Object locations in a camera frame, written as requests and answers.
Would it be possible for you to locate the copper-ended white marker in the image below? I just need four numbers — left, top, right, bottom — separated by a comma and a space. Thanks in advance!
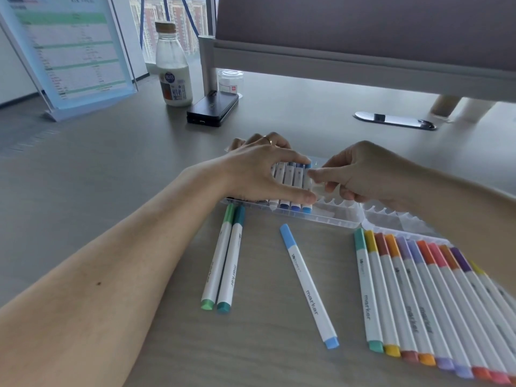
438, 245, 516, 385

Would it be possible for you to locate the orange-tipped white marker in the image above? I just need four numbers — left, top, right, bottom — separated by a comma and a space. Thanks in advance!
384, 234, 437, 367

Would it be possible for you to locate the lavender marker cap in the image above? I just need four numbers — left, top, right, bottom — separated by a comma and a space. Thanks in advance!
396, 236, 413, 261

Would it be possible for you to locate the pink marker cap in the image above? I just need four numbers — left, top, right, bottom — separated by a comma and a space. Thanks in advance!
427, 242, 448, 269

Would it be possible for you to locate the blue-ended white marker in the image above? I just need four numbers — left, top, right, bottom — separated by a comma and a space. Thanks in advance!
290, 161, 304, 212

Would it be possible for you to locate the purple-ended white marker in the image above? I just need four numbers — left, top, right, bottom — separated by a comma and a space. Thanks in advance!
449, 247, 516, 359

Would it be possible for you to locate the small clear jar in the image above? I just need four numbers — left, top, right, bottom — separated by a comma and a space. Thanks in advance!
217, 69, 245, 97

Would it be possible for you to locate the clear plastic marker case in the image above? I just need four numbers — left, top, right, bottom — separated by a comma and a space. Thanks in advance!
219, 147, 450, 242

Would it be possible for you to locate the sky-blue-ended white marker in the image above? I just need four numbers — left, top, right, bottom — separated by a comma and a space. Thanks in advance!
280, 223, 340, 350
301, 160, 314, 214

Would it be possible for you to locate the brown paper cup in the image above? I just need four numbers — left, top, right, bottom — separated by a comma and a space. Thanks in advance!
429, 95, 462, 117

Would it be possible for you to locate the purple marker cap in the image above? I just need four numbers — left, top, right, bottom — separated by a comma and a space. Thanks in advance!
449, 247, 472, 273

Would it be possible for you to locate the white paper cup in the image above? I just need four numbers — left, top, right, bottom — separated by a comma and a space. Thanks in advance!
457, 98, 496, 123

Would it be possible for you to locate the red-orange marker cap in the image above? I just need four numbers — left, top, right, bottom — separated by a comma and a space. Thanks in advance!
416, 240, 436, 266

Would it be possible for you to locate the grey desk shelf riser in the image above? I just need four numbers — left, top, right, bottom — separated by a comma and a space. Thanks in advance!
198, 35, 516, 103

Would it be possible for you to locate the copper marker cap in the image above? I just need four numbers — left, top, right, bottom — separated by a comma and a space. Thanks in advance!
438, 245, 460, 270

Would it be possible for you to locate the person's right hand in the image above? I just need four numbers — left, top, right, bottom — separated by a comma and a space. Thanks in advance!
308, 140, 424, 213

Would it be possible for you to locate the yellow-green-tipped white marker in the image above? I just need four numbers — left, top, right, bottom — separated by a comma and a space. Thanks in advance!
467, 260, 516, 335

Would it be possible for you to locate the navy-ended white marker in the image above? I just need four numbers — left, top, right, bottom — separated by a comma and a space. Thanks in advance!
279, 162, 294, 210

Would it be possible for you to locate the person's right forearm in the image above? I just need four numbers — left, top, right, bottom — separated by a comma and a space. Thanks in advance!
405, 167, 516, 295

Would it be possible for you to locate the person's left forearm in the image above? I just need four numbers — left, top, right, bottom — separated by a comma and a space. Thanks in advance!
0, 167, 226, 387

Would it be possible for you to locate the pink-ended white marker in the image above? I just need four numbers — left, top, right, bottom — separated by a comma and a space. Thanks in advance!
427, 242, 511, 384

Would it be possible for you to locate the person's left hand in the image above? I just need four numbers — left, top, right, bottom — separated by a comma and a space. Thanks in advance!
183, 132, 319, 206

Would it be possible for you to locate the white milk bottle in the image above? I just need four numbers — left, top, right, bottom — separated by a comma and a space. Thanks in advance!
155, 21, 194, 108

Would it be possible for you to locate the periwinkle marker cap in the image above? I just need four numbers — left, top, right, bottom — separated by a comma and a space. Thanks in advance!
406, 239, 425, 264

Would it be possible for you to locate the red-tipped white marker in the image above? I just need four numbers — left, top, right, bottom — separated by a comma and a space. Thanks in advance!
416, 240, 492, 382

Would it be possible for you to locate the mint-ended white marker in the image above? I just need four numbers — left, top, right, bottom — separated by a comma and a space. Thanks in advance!
354, 228, 384, 353

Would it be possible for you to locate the grey desk divider shelf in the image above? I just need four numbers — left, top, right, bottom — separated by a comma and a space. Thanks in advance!
216, 0, 516, 72

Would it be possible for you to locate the lavender-ended white marker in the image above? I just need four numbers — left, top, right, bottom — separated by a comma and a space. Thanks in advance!
396, 236, 455, 370

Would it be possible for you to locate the black rectangular power bank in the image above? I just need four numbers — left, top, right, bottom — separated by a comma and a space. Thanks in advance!
186, 91, 239, 127

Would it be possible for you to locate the dusty-pink-ended white marker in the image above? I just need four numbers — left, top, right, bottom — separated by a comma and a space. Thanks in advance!
374, 232, 419, 362

